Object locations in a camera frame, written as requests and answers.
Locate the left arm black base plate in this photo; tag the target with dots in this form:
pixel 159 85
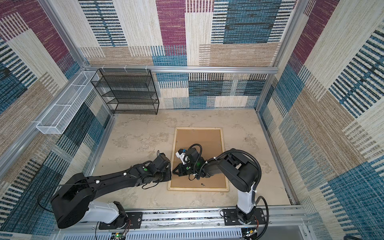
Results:
pixel 129 220

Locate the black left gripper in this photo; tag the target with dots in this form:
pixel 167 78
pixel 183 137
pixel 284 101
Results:
pixel 169 174

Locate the aluminium mounting rail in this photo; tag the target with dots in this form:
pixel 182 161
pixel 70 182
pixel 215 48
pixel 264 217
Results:
pixel 285 223

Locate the black wire mesh shelf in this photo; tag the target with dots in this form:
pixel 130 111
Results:
pixel 127 91

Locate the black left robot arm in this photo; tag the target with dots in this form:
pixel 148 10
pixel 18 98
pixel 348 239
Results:
pixel 76 200

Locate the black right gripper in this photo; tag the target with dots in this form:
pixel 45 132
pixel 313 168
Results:
pixel 181 167

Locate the brown cardboard backing board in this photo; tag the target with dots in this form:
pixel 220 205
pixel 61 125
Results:
pixel 204 141

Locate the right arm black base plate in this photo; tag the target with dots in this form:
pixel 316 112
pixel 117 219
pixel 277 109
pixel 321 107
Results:
pixel 234 217

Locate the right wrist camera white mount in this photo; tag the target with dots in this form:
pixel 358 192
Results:
pixel 181 154

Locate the white wire mesh basket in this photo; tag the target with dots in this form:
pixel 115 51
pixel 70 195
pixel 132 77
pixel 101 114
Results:
pixel 60 115

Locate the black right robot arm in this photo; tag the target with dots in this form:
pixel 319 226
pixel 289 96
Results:
pixel 238 166

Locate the light wooden picture frame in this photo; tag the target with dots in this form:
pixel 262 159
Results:
pixel 171 188

